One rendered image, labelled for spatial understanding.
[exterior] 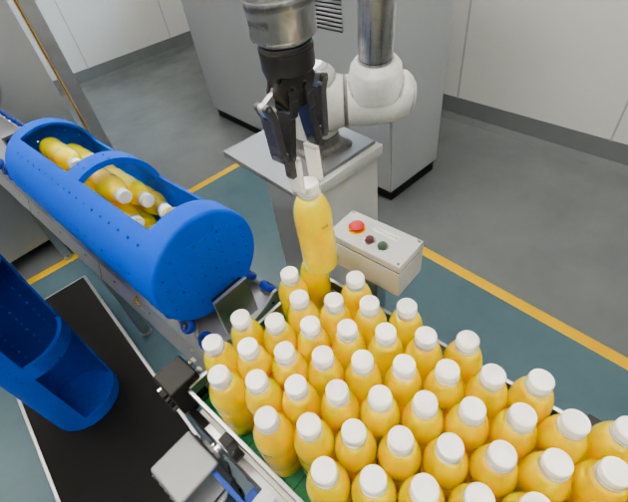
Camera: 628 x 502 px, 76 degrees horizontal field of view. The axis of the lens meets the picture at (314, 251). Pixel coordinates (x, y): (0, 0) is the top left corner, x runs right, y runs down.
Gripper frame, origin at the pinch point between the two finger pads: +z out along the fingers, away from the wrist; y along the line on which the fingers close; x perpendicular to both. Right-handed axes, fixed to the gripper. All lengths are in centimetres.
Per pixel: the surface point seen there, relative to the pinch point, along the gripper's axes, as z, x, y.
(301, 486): 47, 18, 30
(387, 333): 26.9, 19.2, 3.6
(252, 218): 137, -145, -77
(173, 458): 51, -7, 44
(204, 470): 51, 0, 41
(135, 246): 17.5, -31.6, 23.0
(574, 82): 91, -18, -263
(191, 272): 25.7, -23.4, 17.2
